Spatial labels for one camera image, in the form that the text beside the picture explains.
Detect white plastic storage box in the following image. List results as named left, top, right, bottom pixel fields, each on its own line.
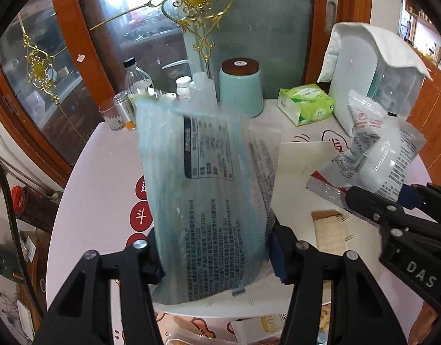
left=328, top=23, right=427, bottom=137

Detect clear serrated snack packet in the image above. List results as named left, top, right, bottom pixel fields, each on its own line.
left=165, top=329, right=239, bottom=345

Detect clear printed snack packet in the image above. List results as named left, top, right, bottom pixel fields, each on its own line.
left=247, top=118, right=283, bottom=202

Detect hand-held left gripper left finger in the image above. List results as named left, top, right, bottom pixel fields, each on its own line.
left=44, top=229, right=167, bottom=345

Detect small metal can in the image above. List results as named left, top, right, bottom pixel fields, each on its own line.
left=113, top=91, right=138, bottom=131

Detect translucent plastic bottle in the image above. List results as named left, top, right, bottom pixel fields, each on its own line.
left=190, top=72, right=217, bottom=105

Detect white red-print snack packet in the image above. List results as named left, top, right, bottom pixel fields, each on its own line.
left=306, top=90, right=427, bottom=225

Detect white quilted cloth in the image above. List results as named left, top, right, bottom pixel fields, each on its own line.
left=317, top=22, right=433, bottom=83

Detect white plastic tray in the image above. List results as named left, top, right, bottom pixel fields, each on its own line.
left=150, top=140, right=352, bottom=317

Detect clear drinking glass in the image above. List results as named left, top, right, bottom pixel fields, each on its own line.
left=98, top=98, right=125, bottom=132

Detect white pill bottle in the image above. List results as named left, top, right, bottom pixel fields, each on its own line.
left=175, top=76, right=192, bottom=101

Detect translucent teal snack packet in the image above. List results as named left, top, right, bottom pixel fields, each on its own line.
left=134, top=93, right=278, bottom=304

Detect teal canister with brown lid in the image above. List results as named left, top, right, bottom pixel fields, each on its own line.
left=219, top=58, right=264, bottom=118

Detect beige snack piece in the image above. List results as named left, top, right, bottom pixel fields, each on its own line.
left=311, top=210, right=352, bottom=256

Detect yellow white snack packet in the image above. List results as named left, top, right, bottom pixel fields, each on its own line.
left=230, top=313, right=289, bottom=345

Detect glass bottle with black cap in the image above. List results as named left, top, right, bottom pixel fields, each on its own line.
left=123, top=58, right=153, bottom=101

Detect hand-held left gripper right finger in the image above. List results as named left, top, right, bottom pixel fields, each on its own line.
left=269, top=225, right=397, bottom=345

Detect wooden framed glass door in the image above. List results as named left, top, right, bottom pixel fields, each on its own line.
left=50, top=0, right=373, bottom=159
left=0, top=0, right=113, bottom=178

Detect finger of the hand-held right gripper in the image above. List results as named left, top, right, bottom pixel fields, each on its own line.
left=402, top=183, right=441, bottom=223
left=344, top=186, right=441, bottom=248

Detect green tissue pack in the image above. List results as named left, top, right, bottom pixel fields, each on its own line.
left=277, top=84, right=335, bottom=127

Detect wooden cabinet with shelves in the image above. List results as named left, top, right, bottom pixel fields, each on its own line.
left=398, top=0, right=441, bottom=187

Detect silver door handle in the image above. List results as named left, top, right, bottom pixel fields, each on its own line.
left=326, top=0, right=339, bottom=33

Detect pale yellow snack packet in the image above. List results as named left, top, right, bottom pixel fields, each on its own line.
left=314, top=304, right=338, bottom=345

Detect black device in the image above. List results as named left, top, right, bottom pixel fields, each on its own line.
left=0, top=242, right=22, bottom=283

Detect red tin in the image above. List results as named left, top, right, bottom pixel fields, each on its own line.
left=10, top=186, right=27, bottom=216

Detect black curved bar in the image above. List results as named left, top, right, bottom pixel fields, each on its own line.
left=0, top=153, right=49, bottom=317

